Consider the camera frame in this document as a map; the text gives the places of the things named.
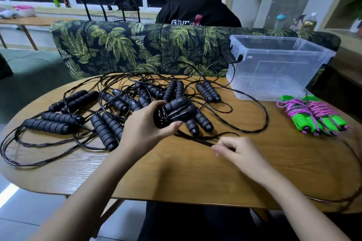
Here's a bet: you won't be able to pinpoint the person's left hand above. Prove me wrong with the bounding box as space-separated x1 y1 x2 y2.
118 100 184 163

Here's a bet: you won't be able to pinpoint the person's right hand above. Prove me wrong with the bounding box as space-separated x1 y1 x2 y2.
211 136 277 187

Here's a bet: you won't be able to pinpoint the black jump rope wound bundle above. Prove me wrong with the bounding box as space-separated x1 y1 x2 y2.
153 96 362 211

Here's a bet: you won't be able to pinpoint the person's left forearm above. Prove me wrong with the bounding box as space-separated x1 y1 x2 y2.
28 148 142 241

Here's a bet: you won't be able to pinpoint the person's right forearm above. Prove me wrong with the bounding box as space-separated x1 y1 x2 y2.
261 170 352 241

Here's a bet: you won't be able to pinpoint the person's black trousers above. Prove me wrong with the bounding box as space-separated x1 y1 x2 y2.
137 201 362 241

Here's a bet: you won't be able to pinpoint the palm leaf print sofa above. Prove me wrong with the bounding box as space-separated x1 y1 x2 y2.
50 21 341 81

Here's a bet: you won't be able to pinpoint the clear plastic storage box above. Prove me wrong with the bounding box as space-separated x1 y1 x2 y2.
222 35 337 102

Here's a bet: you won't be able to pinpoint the teal capped bottle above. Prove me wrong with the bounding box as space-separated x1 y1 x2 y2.
274 13 288 30

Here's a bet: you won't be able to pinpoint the clear spray bottle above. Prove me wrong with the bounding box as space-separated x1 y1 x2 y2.
290 14 306 31

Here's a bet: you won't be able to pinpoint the yellow liquid bottle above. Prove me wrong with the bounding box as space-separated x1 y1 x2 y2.
300 12 317 32

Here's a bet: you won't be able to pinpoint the wooden side table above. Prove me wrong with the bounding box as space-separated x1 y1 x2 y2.
0 15 77 51

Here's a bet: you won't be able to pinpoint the pink box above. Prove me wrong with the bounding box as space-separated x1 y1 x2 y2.
12 5 37 18

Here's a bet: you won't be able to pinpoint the pile of black jump ropes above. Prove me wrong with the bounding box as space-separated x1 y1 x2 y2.
0 61 269 168

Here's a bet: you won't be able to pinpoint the green handled pink jump rope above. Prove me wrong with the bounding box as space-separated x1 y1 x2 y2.
301 95 352 137
277 95 321 136

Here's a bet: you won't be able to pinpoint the black wire rack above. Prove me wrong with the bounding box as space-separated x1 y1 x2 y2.
79 0 141 23

